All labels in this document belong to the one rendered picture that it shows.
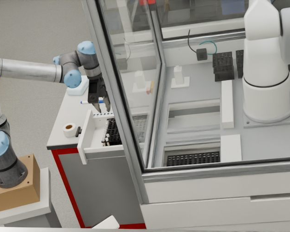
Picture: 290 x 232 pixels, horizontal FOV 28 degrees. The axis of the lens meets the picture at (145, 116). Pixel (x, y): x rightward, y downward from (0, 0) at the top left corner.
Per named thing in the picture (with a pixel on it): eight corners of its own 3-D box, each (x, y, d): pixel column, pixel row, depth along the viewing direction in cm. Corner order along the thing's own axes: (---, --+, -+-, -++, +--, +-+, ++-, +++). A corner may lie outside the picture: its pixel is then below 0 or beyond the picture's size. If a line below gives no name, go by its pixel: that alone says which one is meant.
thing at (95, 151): (86, 159, 268) (83, 150, 264) (95, 125, 288) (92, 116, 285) (171, 152, 260) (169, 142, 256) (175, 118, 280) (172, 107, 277)
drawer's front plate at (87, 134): (83, 165, 268) (77, 147, 261) (93, 126, 291) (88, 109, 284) (86, 165, 267) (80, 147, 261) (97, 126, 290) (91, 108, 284)
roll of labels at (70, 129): (74, 127, 304) (72, 121, 302) (79, 132, 299) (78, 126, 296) (62, 133, 302) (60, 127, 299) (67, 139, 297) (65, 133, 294)
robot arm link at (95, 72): (98, 68, 255) (80, 71, 257) (101, 77, 258) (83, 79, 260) (101, 60, 261) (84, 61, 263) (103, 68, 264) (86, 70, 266)
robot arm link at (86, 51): (73, 43, 256) (92, 37, 256) (80, 64, 262) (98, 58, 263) (76, 50, 249) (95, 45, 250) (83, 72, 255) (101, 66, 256)
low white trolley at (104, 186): (84, 244, 339) (45, 146, 296) (101, 172, 389) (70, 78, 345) (182, 238, 328) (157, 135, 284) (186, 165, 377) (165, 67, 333)
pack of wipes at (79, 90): (82, 95, 327) (80, 89, 324) (67, 95, 330) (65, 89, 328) (92, 81, 338) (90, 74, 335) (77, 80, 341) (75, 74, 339)
